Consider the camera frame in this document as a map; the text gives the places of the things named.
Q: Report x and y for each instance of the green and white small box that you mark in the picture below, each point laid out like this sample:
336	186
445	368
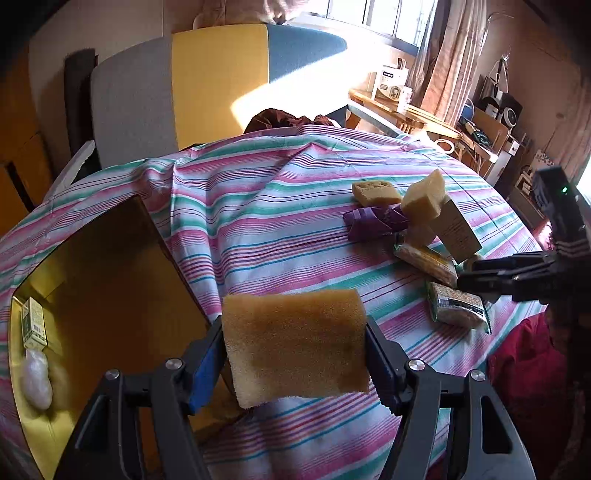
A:
33	323

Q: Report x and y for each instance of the striped blanket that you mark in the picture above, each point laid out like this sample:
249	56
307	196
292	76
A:
277	207

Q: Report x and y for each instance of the wooden side table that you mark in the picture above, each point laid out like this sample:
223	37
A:
392	110

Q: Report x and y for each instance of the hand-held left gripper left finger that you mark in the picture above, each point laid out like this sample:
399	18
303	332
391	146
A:
205	374

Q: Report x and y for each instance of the window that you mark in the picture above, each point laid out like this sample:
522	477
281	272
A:
378	18

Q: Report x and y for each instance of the dark red cloth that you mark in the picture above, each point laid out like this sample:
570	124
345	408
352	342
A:
277	121

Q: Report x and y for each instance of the purple cloth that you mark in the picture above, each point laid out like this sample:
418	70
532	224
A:
374	224

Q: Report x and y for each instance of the white plastic packet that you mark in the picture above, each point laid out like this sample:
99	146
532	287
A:
36	378

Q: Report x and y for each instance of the cardboard box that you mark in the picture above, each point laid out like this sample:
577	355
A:
489	124

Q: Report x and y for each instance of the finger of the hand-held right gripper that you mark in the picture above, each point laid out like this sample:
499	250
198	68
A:
503	286
512	264

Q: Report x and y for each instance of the white foam piece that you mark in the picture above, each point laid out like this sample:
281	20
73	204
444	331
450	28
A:
69	170

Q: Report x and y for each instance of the small tan sponge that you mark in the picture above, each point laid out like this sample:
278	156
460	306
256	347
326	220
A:
376	191

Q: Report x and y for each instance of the black rolled mat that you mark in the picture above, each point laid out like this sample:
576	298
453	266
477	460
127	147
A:
78	92

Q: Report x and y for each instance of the black label cracker packet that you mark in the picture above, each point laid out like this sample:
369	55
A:
457	311

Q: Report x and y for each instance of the yellow label cracker packet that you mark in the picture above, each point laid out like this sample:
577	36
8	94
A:
425	263

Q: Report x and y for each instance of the white coffee machine box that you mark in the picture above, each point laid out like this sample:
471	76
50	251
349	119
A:
388	82

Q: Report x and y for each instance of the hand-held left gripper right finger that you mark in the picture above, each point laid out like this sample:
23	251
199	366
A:
381	369

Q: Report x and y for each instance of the gold tin box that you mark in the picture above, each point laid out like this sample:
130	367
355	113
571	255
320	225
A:
106	300

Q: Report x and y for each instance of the beige carton box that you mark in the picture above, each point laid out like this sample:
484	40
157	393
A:
457	230

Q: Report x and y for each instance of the wooden wardrobe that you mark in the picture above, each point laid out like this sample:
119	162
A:
18	138

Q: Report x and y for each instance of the large brown sponge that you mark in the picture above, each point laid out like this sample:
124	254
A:
295	346

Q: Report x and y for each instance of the beige patterned curtain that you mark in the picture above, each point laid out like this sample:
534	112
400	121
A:
258	9
452	60

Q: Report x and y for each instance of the pale yellow sponge block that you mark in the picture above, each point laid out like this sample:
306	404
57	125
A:
425	194

